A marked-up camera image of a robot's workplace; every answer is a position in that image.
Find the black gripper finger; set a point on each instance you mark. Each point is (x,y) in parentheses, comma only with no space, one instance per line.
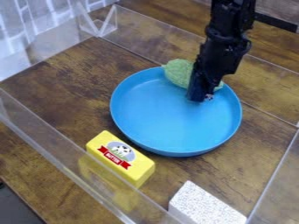
(201,84)

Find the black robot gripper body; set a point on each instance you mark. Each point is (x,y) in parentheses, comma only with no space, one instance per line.
(227,43)

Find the green bitter gourd toy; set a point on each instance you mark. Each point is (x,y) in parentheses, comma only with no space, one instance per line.
(177,70)

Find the blue round tray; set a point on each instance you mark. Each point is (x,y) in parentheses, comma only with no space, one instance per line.
(164,123)

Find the black baseboard strip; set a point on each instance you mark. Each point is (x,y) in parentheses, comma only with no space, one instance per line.
(279,23)

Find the yellow butter block toy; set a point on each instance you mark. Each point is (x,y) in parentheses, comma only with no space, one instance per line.
(130,164)

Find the white speckled foam block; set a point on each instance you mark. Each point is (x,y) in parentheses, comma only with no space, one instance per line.
(196,207)

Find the white sheer curtain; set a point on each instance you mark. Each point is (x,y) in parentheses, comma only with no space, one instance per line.
(38,28)

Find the clear acrylic corner bracket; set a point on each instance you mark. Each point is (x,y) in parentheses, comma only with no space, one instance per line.
(97,27)

